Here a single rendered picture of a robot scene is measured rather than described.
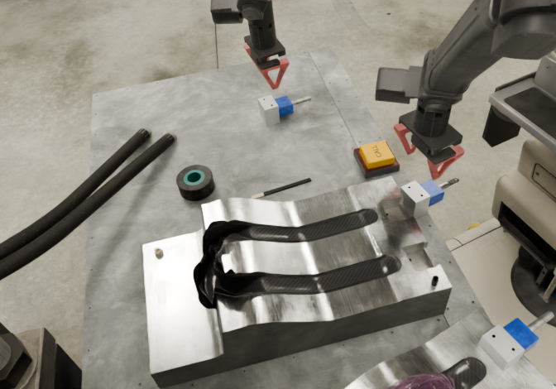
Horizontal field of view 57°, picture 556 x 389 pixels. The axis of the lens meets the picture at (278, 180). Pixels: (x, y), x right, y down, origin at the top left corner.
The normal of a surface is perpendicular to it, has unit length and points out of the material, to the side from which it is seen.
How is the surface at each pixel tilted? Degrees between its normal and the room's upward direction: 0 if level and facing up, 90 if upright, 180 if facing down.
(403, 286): 0
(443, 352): 0
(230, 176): 0
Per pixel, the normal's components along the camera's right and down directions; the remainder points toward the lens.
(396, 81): -0.31, -0.04
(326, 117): -0.08, -0.68
